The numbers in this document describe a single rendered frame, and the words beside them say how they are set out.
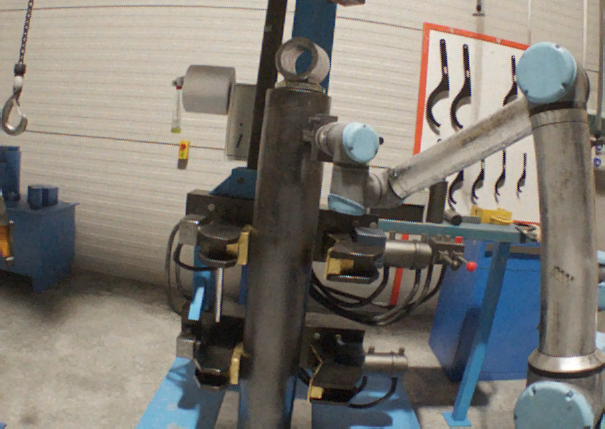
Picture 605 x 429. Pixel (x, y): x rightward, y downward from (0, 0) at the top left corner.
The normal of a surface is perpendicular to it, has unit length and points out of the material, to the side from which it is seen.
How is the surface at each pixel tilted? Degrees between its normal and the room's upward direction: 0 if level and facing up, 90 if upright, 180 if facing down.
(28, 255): 90
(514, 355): 90
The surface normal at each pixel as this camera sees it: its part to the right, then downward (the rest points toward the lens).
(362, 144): 0.37, 0.04
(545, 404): -0.75, 0.06
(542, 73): -0.76, -0.15
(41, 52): -0.01, 0.09
